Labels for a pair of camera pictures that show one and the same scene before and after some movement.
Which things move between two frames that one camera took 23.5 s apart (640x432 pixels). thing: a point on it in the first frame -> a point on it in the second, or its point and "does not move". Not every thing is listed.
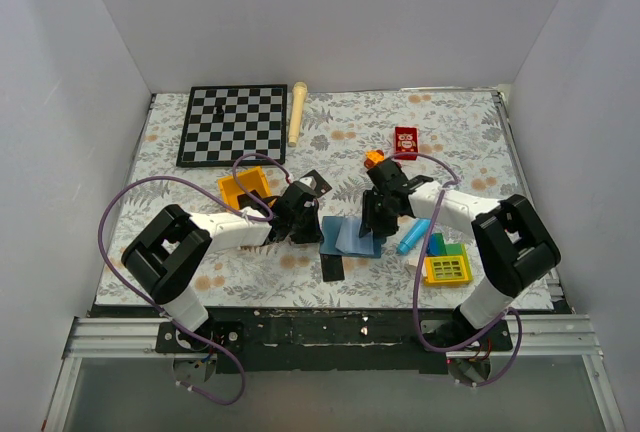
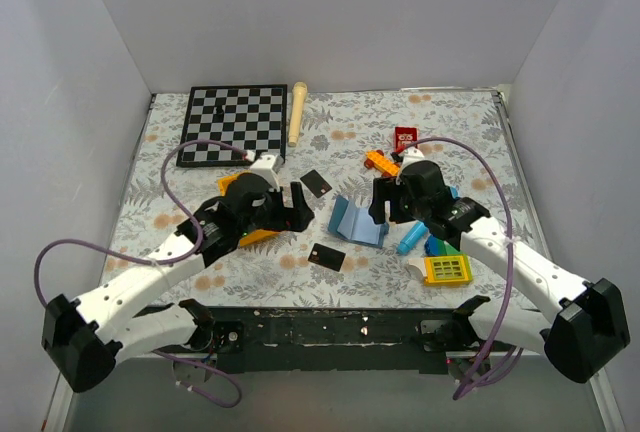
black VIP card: x=332 y=266 -> x=326 y=256
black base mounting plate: x=331 y=341 does not move
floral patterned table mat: x=319 y=256 does not move
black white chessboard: x=224 y=122 does not move
